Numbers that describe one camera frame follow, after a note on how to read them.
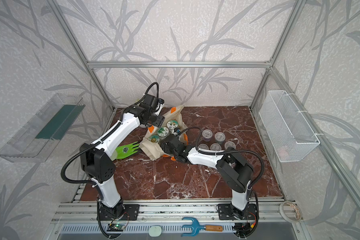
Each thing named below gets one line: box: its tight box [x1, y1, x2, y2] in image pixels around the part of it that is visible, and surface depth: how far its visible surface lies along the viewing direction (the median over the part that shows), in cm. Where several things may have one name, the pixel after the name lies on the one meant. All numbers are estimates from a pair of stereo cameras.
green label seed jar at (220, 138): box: [214, 132, 226, 145], surface depth 98 cm
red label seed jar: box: [224, 141, 236, 151], surface depth 95 cm
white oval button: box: [148, 225, 162, 237], surface depth 68 cm
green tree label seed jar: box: [157, 127, 170, 141], surface depth 97 cm
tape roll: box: [279, 201, 302, 223], surface depth 74 cm
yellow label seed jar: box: [147, 135, 160, 143], surface depth 94 cm
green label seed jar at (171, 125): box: [166, 120, 179, 134], surface depth 101 cm
